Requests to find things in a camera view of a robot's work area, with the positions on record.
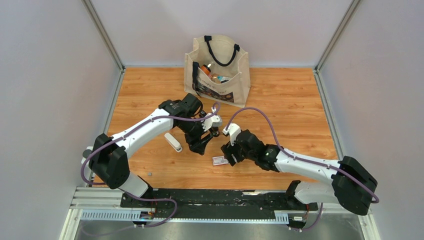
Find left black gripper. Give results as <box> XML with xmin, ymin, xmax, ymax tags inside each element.
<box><xmin>177</xmin><ymin>117</ymin><xmax>213</xmax><ymax>156</ymax></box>

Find white stapler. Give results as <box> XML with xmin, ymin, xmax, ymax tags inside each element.
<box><xmin>164</xmin><ymin>132</ymin><xmax>183</xmax><ymax>153</ymax></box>

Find staple box with staples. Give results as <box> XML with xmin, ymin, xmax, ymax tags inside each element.
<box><xmin>212</xmin><ymin>156</ymin><xmax>229</xmax><ymax>166</ymax></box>

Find black stapler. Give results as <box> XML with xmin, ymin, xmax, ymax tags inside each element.
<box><xmin>211</xmin><ymin>127</ymin><xmax>220</xmax><ymax>137</ymax></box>

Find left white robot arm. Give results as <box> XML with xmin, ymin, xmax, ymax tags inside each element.
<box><xmin>80</xmin><ymin>93</ymin><xmax>220</xmax><ymax>208</ymax></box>

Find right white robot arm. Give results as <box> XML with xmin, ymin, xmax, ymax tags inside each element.
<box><xmin>221</xmin><ymin>129</ymin><xmax>378</xmax><ymax>216</ymax></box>

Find packaged items in bag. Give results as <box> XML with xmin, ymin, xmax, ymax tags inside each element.
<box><xmin>210</xmin><ymin>73</ymin><xmax>232</xmax><ymax>84</ymax></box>

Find orange capped bottle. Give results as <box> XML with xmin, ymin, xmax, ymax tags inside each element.
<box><xmin>200</xmin><ymin>63</ymin><xmax>212</xmax><ymax>77</ymax></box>

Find beige canvas tote bag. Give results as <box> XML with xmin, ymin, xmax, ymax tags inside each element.
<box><xmin>184</xmin><ymin>35</ymin><xmax>251</xmax><ymax>108</ymax></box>

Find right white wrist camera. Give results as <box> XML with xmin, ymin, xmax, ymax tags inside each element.
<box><xmin>222</xmin><ymin>123</ymin><xmax>242</xmax><ymax>146</ymax></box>

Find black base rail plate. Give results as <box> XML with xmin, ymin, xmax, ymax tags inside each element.
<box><xmin>120</xmin><ymin>188</ymin><xmax>319</xmax><ymax>220</ymax></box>

